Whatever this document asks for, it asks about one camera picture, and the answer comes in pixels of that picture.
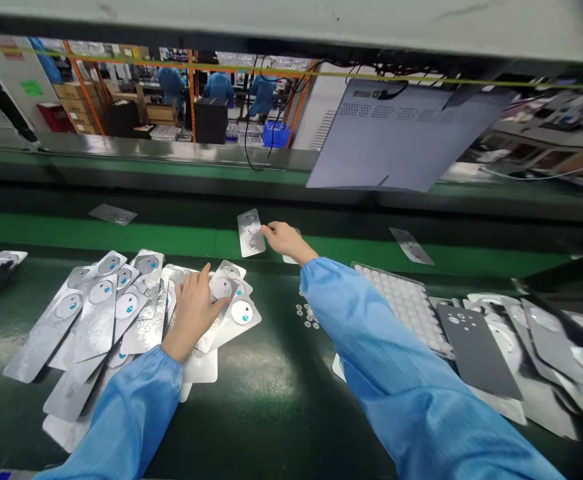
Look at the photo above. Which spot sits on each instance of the person's left hand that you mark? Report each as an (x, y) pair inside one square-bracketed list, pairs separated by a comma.
[(191, 320)]

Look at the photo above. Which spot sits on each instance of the person's right hand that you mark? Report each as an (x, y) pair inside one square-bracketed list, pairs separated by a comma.
[(286, 240)]

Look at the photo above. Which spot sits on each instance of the person's left index finger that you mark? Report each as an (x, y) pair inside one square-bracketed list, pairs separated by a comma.
[(205, 280)]

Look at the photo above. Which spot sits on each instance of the person's left fingers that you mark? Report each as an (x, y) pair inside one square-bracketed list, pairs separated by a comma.
[(187, 287)]

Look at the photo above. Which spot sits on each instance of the person's right fingers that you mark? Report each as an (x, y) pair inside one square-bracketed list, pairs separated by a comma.
[(268, 231)]

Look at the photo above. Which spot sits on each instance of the person's left thumb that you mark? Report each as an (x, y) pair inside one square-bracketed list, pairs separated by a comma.
[(221, 304)]

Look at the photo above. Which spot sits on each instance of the silver phone back panel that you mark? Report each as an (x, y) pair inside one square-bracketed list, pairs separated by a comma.
[(411, 246), (249, 235), (112, 214)]

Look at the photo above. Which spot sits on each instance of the silver panel with round cutout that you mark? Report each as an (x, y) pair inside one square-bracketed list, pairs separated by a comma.
[(239, 312)]

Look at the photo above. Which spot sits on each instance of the green conveyor line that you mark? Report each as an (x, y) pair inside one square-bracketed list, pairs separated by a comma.
[(171, 230)]

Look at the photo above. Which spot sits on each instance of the cluster of clear round lenses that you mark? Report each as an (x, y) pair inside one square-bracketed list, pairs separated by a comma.
[(307, 316)]

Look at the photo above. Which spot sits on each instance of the pile of silver film-covered panels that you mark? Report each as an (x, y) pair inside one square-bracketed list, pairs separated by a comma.
[(101, 320)]

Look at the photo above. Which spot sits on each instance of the blue crate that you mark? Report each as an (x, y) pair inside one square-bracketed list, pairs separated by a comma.
[(277, 134)]

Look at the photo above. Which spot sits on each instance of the black box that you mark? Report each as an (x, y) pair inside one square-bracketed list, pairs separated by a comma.
[(211, 121)]

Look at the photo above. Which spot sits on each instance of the orange shelf rack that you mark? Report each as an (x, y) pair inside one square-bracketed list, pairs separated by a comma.
[(191, 100)]

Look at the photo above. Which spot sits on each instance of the tray of white round parts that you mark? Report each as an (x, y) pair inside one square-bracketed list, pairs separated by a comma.
[(406, 300)]

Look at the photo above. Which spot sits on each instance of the grey monitor back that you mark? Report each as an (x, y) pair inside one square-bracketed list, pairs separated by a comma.
[(401, 135)]

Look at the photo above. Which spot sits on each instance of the grey overhead shelf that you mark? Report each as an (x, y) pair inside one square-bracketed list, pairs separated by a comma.
[(291, 22)]

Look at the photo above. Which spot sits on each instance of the stack of cardboard boxes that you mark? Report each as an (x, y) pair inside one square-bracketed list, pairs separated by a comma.
[(77, 107)]

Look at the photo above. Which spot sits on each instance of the red bin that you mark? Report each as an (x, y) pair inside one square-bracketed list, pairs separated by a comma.
[(55, 117)]

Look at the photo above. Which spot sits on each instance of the dark grey phone back panel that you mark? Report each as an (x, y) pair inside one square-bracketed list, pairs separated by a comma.
[(476, 350)]

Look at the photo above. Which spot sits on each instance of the white cabinet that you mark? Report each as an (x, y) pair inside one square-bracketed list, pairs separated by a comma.
[(1, 90)]

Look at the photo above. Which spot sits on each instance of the heap of grey and silver panels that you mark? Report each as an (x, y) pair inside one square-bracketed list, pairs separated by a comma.
[(556, 360)]

